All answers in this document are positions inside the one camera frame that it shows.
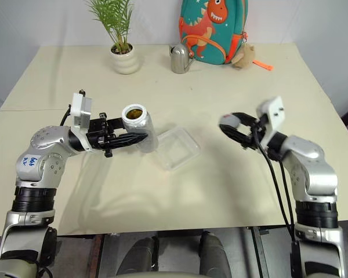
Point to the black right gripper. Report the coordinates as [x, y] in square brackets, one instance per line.
[258, 131]

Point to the black metal table frame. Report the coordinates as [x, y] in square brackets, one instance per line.
[256, 252]

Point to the steel watering can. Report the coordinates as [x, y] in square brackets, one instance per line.
[179, 59]

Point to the cream ribbed plant pot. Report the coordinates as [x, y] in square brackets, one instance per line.
[125, 62]

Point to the green palm plant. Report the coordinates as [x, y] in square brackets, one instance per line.
[113, 20]

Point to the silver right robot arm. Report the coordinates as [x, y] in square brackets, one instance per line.
[316, 162]

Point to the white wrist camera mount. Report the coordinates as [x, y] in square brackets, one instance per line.
[80, 108]
[275, 116]

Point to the orange fabric tag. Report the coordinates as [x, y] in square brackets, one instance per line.
[263, 65]

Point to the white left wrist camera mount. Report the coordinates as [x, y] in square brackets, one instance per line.
[80, 108]

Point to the translucent white plastic jar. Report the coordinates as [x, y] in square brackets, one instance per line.
[139, 124]

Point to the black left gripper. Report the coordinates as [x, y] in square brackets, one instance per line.
[96, 136]

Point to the dark rounded robot leg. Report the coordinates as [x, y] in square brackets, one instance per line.
[214, 252]
[140, 255]

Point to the white jar lid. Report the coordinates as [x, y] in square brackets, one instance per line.
[230, 121]

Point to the teal dinosaur backpack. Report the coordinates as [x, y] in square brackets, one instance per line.
[211, 32]

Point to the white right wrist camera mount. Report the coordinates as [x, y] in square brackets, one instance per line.
[275, 116]

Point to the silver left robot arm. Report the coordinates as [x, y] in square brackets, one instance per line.
[46, 139]

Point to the beige plush toy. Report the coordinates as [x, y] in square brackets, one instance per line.
[243, 58]

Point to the clear plastic box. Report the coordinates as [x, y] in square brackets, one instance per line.
[178, 149]

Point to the rusty metal table bar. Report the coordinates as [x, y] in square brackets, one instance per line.
[93, 255]

